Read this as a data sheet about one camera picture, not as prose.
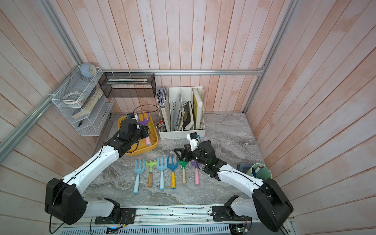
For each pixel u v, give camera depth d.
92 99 0.82
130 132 0.62
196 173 0.88
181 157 0.71
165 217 0.73
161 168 0.90
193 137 0.70
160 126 0.90
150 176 0.86
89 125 0.83
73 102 0.70
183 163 0.91
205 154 0.60
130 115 0.72
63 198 0.40
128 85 1.05
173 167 0.91
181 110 0.92
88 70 0.82
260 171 0.78
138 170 0.90
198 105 0.88
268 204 0.41
